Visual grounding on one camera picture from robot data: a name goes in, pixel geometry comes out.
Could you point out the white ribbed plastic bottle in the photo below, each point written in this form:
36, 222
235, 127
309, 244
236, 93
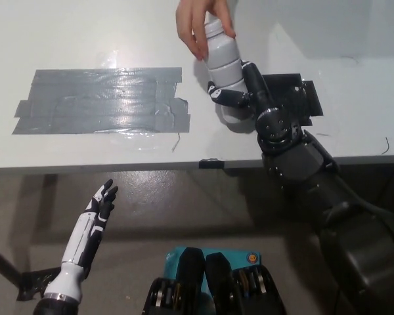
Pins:
223, 62

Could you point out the black metal table leg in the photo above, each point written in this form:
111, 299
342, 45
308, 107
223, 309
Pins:
1, 265

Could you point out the black tape square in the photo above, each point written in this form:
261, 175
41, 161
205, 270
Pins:
315, 101

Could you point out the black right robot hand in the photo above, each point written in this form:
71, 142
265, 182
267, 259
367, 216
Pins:
279, 115

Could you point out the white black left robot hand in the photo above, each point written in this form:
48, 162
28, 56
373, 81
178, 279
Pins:
82, 236

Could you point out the person bare hand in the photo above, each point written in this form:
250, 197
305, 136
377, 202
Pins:
192, 23

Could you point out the small black tape strip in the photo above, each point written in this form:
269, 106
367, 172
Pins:
211, 163

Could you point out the black teal robot torso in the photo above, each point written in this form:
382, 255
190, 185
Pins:
213, 285

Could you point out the grey duct tape patch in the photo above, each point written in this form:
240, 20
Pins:
101, 103

